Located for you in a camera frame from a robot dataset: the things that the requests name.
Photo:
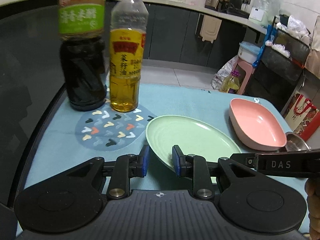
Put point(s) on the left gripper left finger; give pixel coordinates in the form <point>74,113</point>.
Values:
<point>122,170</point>

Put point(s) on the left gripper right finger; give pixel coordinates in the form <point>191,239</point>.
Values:
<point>197,169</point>

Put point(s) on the stainless steel bowl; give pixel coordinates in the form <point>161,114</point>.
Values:
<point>294,143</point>

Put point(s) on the green plate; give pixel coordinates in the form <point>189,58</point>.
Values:
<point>191,135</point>

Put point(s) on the pink square bowl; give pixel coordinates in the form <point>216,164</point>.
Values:
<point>256,126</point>

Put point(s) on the person's right hand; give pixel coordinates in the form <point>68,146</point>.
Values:
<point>312,189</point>

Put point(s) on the red white gift bag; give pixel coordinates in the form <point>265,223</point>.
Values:
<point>302,116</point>

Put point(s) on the light blue tablecloth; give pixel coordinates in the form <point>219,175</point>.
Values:
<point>62,147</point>

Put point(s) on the black storage rack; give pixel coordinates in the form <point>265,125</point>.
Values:
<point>276,76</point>

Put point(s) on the large oil jug purple cap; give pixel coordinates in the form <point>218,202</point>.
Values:
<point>231,83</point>

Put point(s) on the pink plastic stool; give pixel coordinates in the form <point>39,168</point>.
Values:
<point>245,71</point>

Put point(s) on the white container blue lid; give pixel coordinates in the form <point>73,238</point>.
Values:
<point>248,52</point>

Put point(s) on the beige hanging bin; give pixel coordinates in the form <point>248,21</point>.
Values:
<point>210,28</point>

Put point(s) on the yellow oil bottle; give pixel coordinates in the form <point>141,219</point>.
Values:
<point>129,19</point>

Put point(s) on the rice cooker on counter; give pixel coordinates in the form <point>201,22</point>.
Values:
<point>212,4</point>

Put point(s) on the white appliance on counter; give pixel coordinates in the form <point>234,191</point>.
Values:
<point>263,11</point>

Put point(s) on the dark vinegar bottle green label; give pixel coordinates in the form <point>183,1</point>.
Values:
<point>81,26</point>

